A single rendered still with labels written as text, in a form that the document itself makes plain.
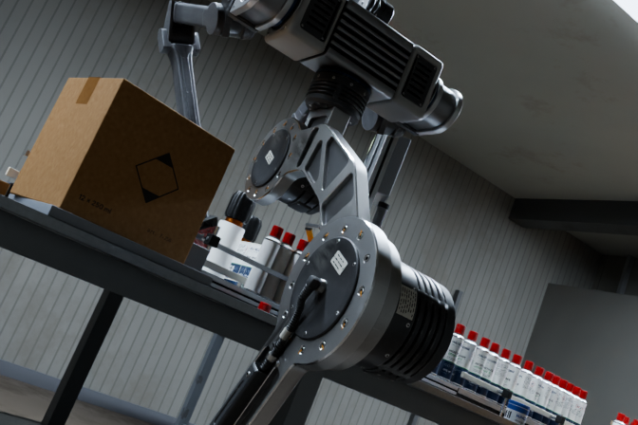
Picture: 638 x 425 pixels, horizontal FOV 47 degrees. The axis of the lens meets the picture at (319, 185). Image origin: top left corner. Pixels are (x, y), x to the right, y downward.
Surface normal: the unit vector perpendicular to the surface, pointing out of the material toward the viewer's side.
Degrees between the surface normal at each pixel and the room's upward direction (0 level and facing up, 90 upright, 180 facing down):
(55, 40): 90
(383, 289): 80
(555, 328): 90
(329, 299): 90
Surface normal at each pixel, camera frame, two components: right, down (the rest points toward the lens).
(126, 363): 0.50, 0.00
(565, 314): -0.78, -0.43
